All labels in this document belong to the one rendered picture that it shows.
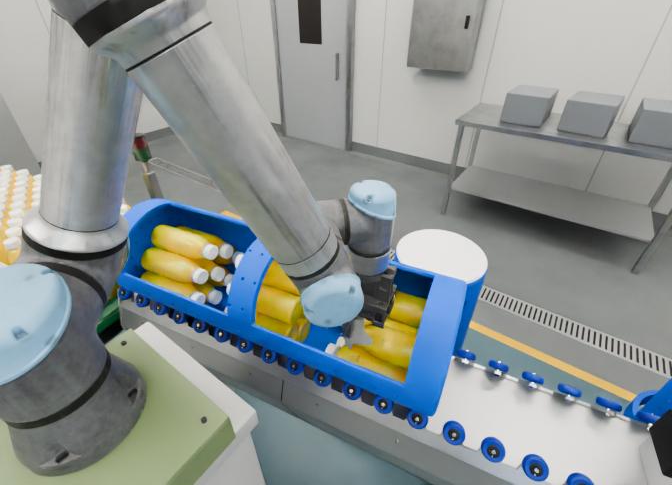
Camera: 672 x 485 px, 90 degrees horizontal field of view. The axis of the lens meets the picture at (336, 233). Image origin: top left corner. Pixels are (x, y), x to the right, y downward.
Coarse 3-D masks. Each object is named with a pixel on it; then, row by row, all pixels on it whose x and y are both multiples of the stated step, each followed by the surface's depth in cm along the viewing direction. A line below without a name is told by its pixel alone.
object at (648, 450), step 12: (660, 420) 63; (660, 432) 62; (648, 444) 67; (660, 444) 61; (648, 456) 66; (660, 456) 61; (648, 468) 65; (660, 468) 62; (648, 480) 64; (660, 480) 62
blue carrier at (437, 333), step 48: (144, 240) 97; (240, 240) 104; (144, 288) 86; (240, 288) 73; (432, 288) 65; (240, 336) 80; (336, 336) 89; (432, 336) 59; (384, 384) 63; (432, 384) 59
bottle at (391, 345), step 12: (372, 336) 69; (384, 336) 68; (396, 336) 68; (408, 336) 68; (372, 348) 68; (384, 348) 67; (396, 348) 67; (408, 348) 66; (384, 360) 69; (396, 360) 67; (408, 360) 66
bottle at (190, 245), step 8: (152, 232) 92; (160, 232) 91; (168, 232) 91; (176, 232) 91; (184, 232) 91; (152, 240) 92; (160, 240) 91; (168, 240) 90; (176, 240) 89; (184, 240) 88; (192, 240) 88; (200, 240) 89; (168, 248) 91; (176, 248) 89; (184, 248) 88; (192, 248) 88; (200, 248) 88; (184, 256) 90; (192, 256) 89; (200, 256) 89
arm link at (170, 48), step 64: (64, 0) 20; (128, 0) 20; (192, 0) 23; (128, 64) 24; (192, 64) 24; (192, 128) 26; (256, 128) 28; (256, 192) 30; (320, 256) 37; (320, 320) 39
